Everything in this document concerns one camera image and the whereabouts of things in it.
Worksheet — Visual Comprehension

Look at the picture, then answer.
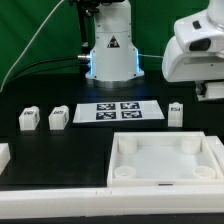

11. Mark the black camera stand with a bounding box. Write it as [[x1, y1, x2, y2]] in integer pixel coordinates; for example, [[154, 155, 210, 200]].
[[68, 0, 100, 52]]

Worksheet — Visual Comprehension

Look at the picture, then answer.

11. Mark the white right fence bar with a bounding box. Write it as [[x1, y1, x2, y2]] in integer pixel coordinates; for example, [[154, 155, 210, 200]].
[[207, 136, 224, 173]]

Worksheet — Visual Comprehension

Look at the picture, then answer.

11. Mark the white sheet with tags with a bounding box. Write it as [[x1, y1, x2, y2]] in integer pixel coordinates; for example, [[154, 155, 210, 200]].
[[73, 100, 164, 123]]

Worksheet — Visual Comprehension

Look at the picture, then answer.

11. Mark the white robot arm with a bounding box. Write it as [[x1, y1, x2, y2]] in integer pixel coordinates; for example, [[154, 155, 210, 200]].
[[86, 0, 224, 100]]

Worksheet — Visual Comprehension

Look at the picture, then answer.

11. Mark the white left fence block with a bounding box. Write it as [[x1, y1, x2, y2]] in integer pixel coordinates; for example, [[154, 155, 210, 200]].
[[0, 143, 11, 175]]

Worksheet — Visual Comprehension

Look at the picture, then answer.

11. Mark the white cable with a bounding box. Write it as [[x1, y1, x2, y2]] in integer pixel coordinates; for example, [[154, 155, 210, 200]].
[[0, 0, 66, 93]]

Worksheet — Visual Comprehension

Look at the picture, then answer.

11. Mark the white front fence bar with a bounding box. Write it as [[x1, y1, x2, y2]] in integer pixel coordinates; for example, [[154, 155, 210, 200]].
[[0, 185, 224, 219]]

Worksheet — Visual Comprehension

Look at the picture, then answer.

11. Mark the white square table top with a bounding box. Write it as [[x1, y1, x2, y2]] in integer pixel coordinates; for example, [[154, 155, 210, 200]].
[[107, 132, 224, 187]]

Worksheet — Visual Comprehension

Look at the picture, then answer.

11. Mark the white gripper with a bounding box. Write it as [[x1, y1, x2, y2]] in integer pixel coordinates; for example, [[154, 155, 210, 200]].
[[162, 10, 224, 96]]

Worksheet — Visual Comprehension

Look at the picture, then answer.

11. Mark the black cable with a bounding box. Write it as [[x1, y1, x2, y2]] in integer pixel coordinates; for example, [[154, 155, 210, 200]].
[[6, 55, 92, 84]]

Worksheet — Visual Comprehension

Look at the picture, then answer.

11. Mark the white fence bar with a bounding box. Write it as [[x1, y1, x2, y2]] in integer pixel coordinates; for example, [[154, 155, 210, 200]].
[[0, 185, 224, 219], [207, 136, 224, 173]]

